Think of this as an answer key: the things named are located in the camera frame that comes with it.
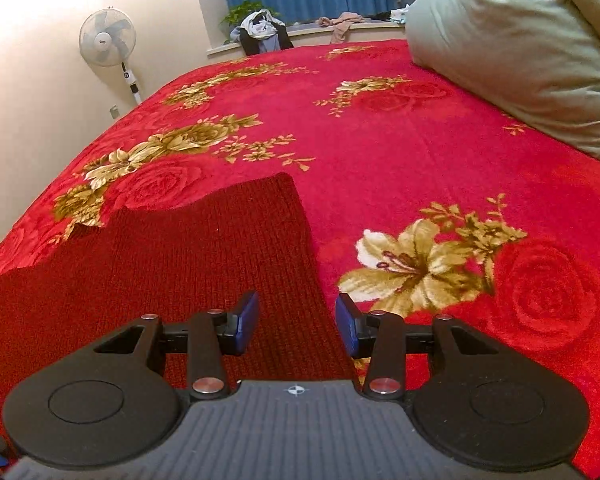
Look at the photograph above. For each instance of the dark red knit sweater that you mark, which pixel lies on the dark red knit sweater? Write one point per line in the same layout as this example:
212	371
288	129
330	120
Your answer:
252	236

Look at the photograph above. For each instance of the red floral bed blanket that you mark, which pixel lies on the red floral bed blanket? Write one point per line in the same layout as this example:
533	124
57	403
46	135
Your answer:
420	197

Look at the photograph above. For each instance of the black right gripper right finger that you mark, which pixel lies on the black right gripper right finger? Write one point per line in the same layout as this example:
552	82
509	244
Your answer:
468	395

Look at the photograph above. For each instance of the green potted plant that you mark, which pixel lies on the green potted plant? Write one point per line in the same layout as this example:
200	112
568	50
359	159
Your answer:
242	12

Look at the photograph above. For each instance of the white standing fan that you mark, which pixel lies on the white standing fan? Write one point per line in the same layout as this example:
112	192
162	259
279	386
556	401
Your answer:
107	38

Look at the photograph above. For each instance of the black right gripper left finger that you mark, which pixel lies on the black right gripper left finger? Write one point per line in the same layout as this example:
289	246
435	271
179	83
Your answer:
123	394

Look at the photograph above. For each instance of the black chair with clothes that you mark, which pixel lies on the black chair with clothes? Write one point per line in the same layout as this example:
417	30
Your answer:
280	41

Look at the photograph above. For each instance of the pink cloth on sill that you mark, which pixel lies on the pink cloth on sill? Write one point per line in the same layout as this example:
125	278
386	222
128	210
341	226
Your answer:
340	26

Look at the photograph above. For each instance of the white wall socket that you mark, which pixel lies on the white wall socket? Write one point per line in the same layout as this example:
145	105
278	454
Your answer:
114	112

